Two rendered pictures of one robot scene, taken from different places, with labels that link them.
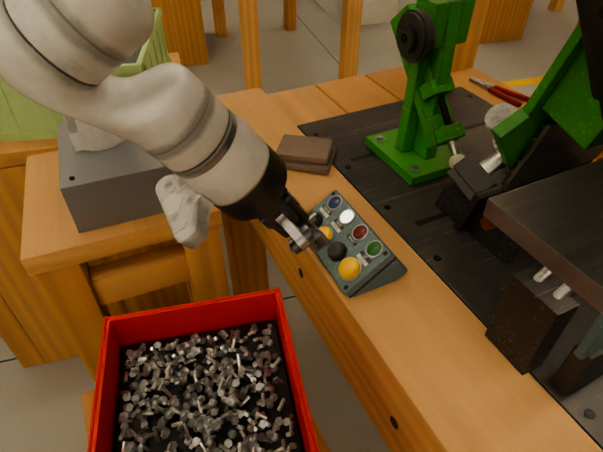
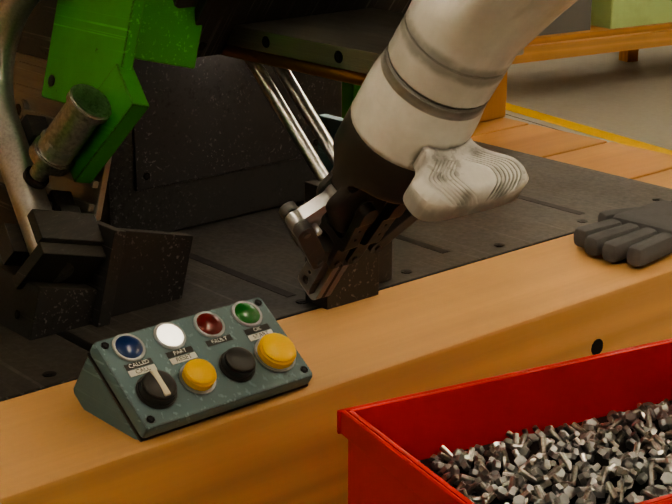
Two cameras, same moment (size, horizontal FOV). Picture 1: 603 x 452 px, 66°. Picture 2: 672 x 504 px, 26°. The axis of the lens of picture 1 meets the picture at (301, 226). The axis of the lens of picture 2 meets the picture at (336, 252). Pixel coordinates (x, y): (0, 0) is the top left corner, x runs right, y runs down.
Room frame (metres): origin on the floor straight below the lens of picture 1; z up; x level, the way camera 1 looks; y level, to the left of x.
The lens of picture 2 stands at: (0.63, 0.91, 1.33)
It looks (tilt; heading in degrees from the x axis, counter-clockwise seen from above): 18 degrees down; 255
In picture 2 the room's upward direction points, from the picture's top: straight up
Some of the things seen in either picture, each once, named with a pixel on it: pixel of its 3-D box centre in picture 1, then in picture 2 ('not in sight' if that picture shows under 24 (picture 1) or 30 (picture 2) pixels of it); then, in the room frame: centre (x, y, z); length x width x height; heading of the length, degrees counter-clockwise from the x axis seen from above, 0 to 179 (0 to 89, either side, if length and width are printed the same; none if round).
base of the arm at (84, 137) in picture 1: (86, 91); not in sight; (0.71, 0.35, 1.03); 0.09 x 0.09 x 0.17; 25
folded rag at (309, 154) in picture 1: (305, 153); not in sight; (0.70, -0.01, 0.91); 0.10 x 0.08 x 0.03; 77
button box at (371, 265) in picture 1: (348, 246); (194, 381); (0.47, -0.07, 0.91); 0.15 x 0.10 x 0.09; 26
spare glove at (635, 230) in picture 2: not in sight; (650, 227); (-0.04, -0.33, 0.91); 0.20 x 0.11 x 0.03; 29
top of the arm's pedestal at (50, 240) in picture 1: (118, 189); not in sight; (0.71, 0.35, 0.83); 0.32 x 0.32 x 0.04; 22
